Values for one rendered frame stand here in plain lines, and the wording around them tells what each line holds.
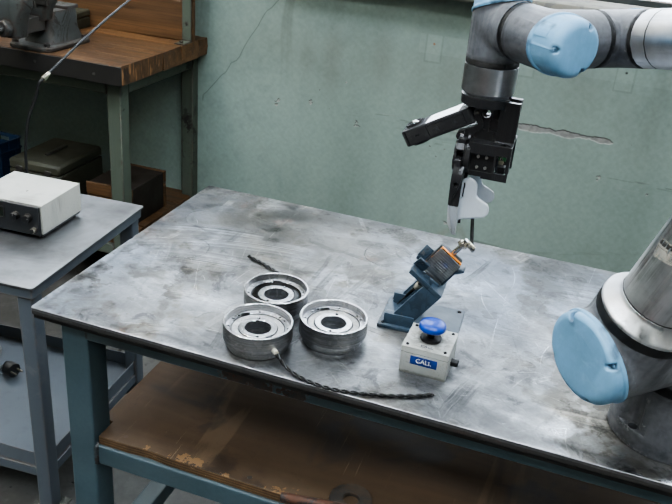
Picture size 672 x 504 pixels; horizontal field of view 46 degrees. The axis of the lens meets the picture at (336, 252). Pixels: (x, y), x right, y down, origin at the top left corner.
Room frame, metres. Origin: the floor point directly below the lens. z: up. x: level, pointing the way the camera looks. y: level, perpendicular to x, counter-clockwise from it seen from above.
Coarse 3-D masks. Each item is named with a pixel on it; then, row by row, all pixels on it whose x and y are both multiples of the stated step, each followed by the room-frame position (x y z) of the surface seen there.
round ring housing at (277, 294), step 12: (264, 276) 1.16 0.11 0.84; (276, 276) 1.17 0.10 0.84; (288, 276) 1.16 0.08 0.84; (252, 288) 1.13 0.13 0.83; (264, 288) 1.13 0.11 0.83; (276, 288) 1.14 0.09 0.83; (288, 288) 1.14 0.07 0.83; (300, 288) 1.14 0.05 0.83; (252, 300) 1.08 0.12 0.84; (276, 300) 1.10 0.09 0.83; (288, 300) 1.10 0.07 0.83; (300, 300) 1.09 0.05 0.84; (288, 312) 1.07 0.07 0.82
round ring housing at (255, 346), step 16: (256, 304) 1.06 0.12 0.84; (224, 320) 1.00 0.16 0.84; (256, 320) 1.03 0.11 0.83; (288, 320) 1.03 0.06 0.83; (224, 336) 0.99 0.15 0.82; (240, 336) 0.96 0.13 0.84; (256, 336) 0.99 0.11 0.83; (288, 336) 0.99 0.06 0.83; (240, 352) 0.97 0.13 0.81; (256, 352) 0.96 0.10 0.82
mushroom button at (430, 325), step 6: (426, 318) 1.01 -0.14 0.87; (432, 318) 1.01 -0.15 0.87; (438, 318) 1.01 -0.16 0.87; (420, 324) 0.99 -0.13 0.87; (426, 324) 0.99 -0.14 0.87; (432, 324) 0.99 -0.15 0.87; (438, 324) 0.99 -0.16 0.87; (444, 324) 1.00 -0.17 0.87; (426, 330) 0.98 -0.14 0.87; (432, 330) 0.98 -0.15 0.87; (438, 330) 0.98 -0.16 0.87; (444, 330) 0.99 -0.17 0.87; (432, 336) 0.99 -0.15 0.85
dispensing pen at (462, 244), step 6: (462, 240) 1.12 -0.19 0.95; (468, 240) 1.11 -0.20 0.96; (444, 246) 1.13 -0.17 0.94; (462, 246) 1.11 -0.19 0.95; (468, 246) 1.11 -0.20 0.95; (474, 246) 1.11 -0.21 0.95; (450, 252) 1.12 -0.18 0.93; (456, 252) 1.11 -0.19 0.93; (426, 258) 1.14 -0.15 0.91; (414, 288) 1.13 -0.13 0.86; (408, 294) 1.13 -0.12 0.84
